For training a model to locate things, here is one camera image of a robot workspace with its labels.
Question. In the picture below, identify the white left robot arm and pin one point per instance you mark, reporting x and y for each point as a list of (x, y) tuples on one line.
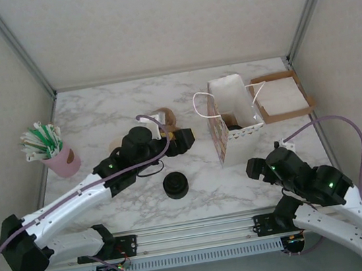
[(69, 210)]

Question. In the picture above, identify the aluminium frame post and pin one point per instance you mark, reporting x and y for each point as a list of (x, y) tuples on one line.
[(19, 47), (308, 4)]

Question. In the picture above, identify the black-lidded coffee cup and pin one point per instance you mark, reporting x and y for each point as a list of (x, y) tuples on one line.
[(232, 124)]

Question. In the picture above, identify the patterned paper gift bag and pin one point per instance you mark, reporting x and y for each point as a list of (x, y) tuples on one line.
[(238, 151)]

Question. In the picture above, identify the white napkin stack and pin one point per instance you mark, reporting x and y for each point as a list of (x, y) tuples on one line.
[(281, 96)]

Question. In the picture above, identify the brown cardboard tray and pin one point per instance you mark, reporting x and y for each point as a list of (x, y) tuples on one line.
[(287, 114)]

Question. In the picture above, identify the paper cup without lid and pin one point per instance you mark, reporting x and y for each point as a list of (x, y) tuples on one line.
[(114, 145)]

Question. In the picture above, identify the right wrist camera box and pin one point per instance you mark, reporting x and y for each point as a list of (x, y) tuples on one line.
[(288, 143)]

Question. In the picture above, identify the pink cup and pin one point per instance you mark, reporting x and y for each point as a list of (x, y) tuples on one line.
[(64, 163)]

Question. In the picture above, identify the brown pulp cup carrier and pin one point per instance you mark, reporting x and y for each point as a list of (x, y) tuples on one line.
[(169, 116)]

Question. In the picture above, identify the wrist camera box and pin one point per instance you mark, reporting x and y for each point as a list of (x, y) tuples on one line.
[(157, 125), (288, 143)]

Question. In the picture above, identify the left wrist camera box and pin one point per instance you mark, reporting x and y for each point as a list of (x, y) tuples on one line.
[(157, 125)]

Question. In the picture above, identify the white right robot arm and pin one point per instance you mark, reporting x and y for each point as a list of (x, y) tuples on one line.
[(324, 226)]

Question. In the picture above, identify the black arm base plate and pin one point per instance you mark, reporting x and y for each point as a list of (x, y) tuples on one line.
[(129, 243), (264, 225)]

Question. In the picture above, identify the green plastic stirrer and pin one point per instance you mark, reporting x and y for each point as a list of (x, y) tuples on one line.
[(40, 132), (36, 138)]

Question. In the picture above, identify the white wrapped straw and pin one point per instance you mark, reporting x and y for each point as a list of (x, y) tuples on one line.
[(53, 137), (34, 157), (29, 144)]

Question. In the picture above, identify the wide aluminium mounting rail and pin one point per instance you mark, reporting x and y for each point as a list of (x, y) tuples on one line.
[(195, 233)]

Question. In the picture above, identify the black cup lid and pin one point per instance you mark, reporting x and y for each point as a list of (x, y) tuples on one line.
[(175, 185)]

